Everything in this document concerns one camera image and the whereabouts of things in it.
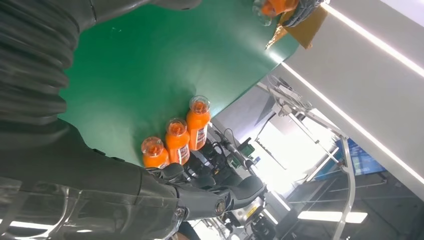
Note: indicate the brown cardboard sheet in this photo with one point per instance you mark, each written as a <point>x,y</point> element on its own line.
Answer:
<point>306,31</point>

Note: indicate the blue screen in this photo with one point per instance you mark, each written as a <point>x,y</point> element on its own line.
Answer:
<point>362,160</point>

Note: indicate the long ceiling light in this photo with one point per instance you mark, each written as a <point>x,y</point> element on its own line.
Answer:
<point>332,216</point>

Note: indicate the silver metal frame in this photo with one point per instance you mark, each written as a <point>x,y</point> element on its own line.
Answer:
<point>348,185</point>

